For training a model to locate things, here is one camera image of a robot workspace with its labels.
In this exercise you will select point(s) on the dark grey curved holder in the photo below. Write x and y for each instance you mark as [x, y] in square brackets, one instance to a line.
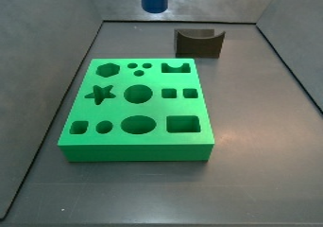
[198, 43]

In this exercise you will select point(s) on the green shape sorter block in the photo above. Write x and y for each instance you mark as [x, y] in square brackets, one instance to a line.
[139, 111]

